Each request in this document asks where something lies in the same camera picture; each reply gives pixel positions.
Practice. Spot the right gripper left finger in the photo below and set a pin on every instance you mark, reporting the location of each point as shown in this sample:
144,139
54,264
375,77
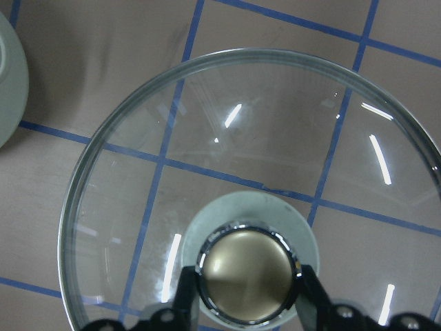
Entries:
182,314

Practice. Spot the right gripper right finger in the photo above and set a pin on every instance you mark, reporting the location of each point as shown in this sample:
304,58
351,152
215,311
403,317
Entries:
317,311

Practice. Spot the pale green cooking pot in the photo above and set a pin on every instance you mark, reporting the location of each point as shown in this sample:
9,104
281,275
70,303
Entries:
14,80

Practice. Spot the glass pot lid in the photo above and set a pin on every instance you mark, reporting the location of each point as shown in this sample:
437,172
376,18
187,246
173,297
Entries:
337,165

